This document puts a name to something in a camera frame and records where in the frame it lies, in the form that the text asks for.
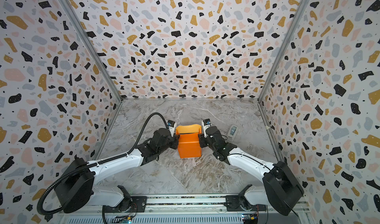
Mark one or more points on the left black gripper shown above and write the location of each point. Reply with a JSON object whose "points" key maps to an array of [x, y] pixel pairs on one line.
{"points": [[175, 140]]}

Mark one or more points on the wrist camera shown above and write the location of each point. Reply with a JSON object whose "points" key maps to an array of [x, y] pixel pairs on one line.
{"points": [[171, 126], [205, 125]]}

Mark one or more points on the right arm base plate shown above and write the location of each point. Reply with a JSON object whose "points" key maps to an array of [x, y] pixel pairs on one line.
{"points": [[237, 203]]}

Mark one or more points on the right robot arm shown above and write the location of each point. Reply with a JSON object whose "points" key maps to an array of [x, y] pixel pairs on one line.
{"points": [[282, 189]]}

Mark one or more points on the white tape dispenser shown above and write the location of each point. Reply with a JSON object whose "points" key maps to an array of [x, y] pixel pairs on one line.
{"points": [[232, 133]]}

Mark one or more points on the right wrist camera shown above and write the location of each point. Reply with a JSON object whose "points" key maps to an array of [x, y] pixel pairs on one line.
{"points": [[205, 125]]}

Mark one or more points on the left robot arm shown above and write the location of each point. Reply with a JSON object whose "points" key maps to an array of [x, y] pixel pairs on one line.
{"points": [[79, 187]]}

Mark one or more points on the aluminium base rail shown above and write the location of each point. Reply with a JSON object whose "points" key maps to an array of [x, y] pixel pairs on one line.
{"points": [[187, 209]]}

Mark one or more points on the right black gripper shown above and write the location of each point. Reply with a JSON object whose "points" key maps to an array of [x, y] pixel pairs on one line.
{"points": [[202, 139]]}

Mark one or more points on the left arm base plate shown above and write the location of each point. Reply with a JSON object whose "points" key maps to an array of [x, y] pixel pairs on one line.
{"points": [[135, 204]]}

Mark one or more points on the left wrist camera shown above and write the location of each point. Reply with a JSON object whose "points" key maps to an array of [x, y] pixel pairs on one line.
{"points": [[171, 126]]}

